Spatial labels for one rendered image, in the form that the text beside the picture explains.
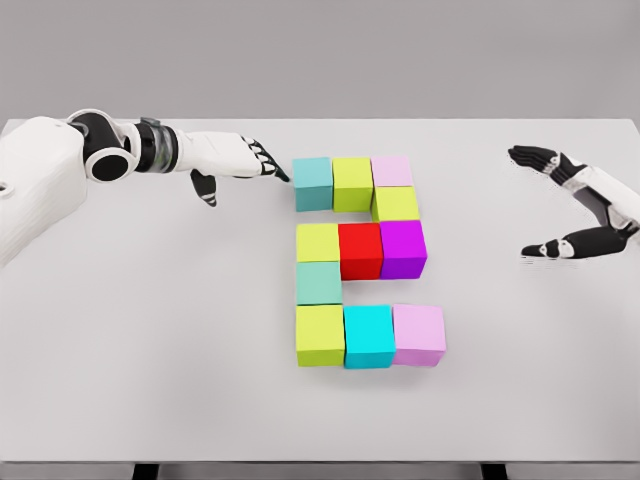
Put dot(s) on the teal block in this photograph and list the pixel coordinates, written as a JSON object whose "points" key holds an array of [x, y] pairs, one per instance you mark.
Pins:
{"points": [[312, 182]]}

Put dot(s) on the purple block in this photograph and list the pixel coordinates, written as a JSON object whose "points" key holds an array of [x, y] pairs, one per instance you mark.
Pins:
{"points": [[404, 247]]}

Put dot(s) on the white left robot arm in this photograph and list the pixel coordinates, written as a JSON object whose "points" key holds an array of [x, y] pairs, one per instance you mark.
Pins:
{"points": [[40, 165]]}

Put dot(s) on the mint green block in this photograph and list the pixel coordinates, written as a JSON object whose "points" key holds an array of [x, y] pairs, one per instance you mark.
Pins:
{"points": [[318, 283]]}

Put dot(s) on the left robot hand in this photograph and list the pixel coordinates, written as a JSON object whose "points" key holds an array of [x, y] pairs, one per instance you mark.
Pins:
{"points": [[225, 155]]}

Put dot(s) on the pink block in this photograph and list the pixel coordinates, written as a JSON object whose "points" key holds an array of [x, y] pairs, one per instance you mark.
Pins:
{"points": [[419, 334], [392, 171]]}

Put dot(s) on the yellow-green block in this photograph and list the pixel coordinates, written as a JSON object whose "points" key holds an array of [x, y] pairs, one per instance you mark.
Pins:
{"points": [[352, 182], [320, 335], [396, 204], [318, 243]]}

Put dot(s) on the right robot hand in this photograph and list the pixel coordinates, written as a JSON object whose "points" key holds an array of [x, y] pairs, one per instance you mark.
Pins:
{"points": [[612, 192]]}

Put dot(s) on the red block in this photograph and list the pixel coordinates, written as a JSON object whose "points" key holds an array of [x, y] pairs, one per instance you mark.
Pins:
{"points": [[361, 250]]}

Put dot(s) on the cyan block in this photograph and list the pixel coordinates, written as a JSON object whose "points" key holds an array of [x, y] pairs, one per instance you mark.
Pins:
{"points": [[369, 336]]}

